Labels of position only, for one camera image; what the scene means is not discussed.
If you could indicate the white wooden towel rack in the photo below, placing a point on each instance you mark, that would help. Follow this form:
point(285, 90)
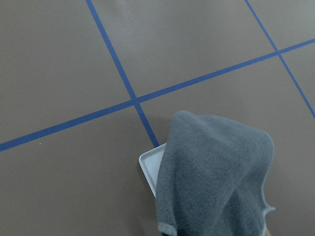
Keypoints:
point(150, 162)

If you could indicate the grey terry towel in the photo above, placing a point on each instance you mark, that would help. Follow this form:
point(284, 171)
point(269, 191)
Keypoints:
point(211, 177)

